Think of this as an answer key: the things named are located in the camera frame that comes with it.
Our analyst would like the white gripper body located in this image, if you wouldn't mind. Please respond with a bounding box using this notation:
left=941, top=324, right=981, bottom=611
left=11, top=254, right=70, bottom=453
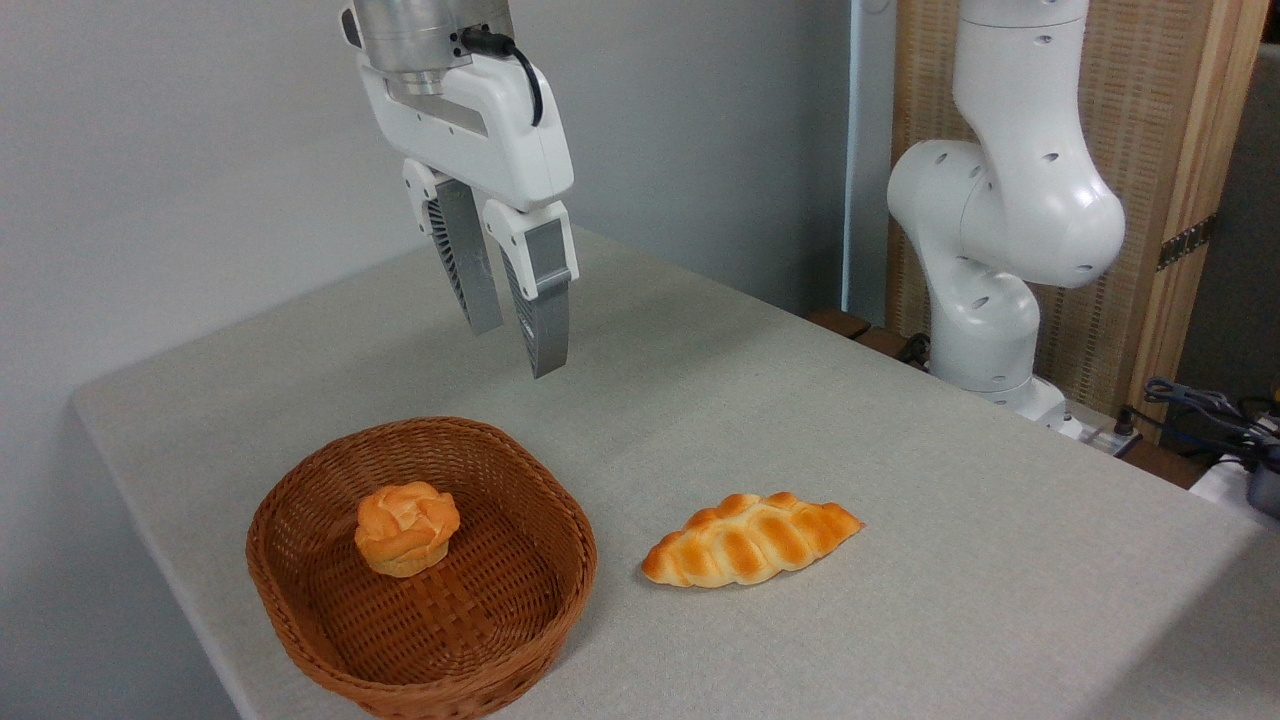
left=356, top=50, right=577, bottom=213

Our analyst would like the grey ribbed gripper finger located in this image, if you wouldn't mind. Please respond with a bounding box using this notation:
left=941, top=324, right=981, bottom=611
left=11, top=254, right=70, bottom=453
left=403, top=158, right=505, bottom=337
left=483, top=198, right=581, bottom=380

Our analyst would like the braided golden bread loaf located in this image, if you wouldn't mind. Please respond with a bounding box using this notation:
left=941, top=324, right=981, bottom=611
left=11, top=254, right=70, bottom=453
left=641, top=491, right=866, bottom=589

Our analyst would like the round orange bread bun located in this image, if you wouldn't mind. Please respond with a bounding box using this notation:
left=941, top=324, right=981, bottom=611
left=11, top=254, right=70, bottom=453
left=354, top=481, right=462, bottom=579

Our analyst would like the brown wicker basket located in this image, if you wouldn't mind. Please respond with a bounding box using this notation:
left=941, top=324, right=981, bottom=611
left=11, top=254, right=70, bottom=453
left=246, top=416, right=599, bottom=720

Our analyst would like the white power strip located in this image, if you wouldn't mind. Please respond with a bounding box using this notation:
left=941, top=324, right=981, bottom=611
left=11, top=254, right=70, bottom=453
left=1072, top=418, right=1143, bottom=458

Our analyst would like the black metal hinge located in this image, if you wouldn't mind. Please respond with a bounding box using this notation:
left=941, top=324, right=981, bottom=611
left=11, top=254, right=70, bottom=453
left=1157, top=213, right=1219, bottom=272

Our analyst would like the wooden woven screen panel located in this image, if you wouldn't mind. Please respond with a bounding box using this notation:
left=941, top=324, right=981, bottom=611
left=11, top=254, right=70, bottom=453
left=886, top=0, right=1271, bottom=443

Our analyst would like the white sheet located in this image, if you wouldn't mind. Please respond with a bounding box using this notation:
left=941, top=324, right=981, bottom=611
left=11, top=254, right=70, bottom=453
left=1188, top=452, right=1280, bottom=533

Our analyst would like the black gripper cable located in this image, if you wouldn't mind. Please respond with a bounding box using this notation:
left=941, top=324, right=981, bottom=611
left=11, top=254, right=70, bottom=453
left=460, top=27, right=546, bottom=129

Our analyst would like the grey blue cable bundle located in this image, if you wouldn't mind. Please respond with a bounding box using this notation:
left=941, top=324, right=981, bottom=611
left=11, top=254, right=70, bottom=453
left=1125, top=377, right=1280, bottom=471

